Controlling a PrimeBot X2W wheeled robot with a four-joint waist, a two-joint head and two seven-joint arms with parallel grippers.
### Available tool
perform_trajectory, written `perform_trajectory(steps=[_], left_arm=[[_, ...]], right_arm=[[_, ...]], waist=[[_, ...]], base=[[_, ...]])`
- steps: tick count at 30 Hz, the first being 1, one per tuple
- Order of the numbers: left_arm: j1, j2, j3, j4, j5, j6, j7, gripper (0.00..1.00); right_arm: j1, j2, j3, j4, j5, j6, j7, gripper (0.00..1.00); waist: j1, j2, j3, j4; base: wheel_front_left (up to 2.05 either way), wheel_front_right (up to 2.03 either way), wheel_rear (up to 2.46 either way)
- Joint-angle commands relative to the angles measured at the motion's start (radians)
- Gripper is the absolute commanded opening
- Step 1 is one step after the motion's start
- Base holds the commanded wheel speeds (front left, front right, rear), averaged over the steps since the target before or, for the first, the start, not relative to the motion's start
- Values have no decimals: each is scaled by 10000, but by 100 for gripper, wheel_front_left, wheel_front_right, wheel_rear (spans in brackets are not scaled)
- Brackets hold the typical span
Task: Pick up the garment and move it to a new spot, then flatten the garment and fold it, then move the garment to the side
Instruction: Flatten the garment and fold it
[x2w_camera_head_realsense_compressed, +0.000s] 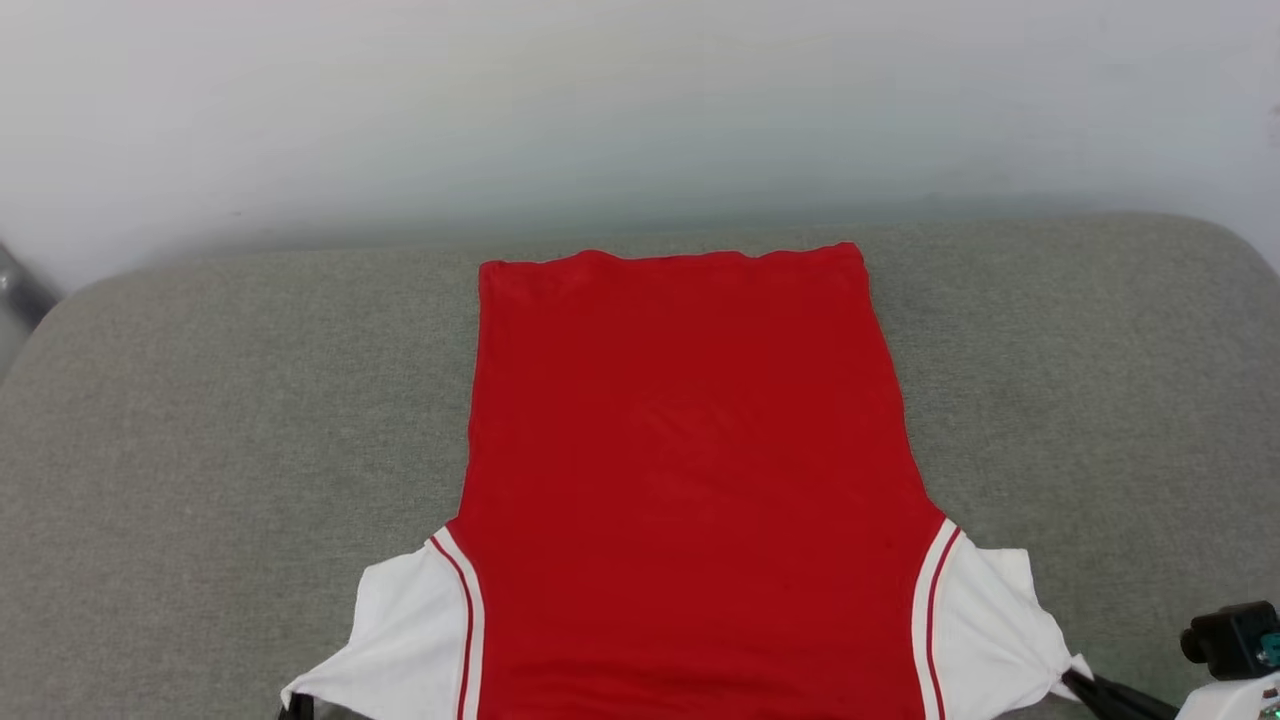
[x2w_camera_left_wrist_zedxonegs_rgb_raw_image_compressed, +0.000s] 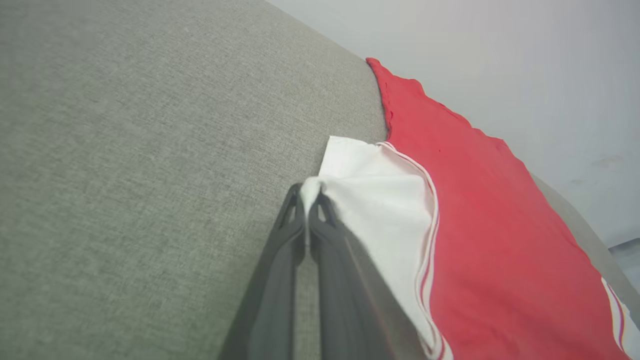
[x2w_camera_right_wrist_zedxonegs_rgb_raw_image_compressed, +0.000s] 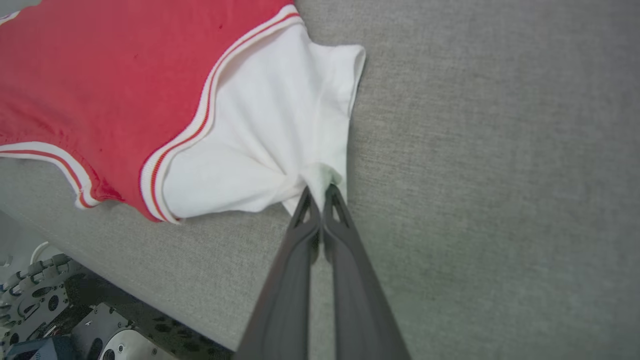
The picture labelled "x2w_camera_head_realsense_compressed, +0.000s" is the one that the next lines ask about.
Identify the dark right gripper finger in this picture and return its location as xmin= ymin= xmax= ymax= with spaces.
xmin=1061 ymin=669 xmax=1183 ymax=720

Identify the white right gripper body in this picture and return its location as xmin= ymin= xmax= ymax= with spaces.
xmin=1174 ymin=670 xmax=1280 ymax=720

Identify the red and white shirt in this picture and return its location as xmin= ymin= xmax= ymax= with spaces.
xmin=280 ymin=241 xmax=1093 ymax=720

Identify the grey fabric sofa cushion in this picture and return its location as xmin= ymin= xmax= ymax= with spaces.
xmin=0 ymin=212 xmax=1280 ymax=720

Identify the grey metal pole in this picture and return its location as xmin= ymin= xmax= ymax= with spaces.
xmin=0 ymin=240 xmax=61 ymax=333

